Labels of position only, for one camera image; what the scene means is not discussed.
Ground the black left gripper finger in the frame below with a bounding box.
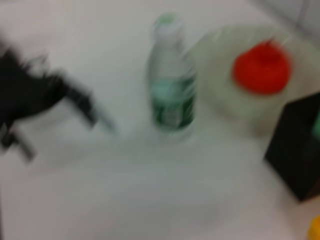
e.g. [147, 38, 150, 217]
[62, 73, 100, 130]
[0, 121, 37, 164]

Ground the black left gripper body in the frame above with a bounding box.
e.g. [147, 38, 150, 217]
[0, 46, 72, 132]

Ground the clear green-label water bottle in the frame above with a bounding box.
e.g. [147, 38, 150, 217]
[146, 12, 198, 141]

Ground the orange fruit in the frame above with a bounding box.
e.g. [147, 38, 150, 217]
[231, 39, 293, 96]

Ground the pale green glass fruit plate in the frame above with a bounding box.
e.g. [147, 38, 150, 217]
[192, 23, 320, 141]

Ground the black mesh pen holder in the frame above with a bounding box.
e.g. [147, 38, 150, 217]
[263, 91, 320, 203]

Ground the yellow plastic bin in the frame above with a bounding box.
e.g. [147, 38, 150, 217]
[307, 215, 320, 240]

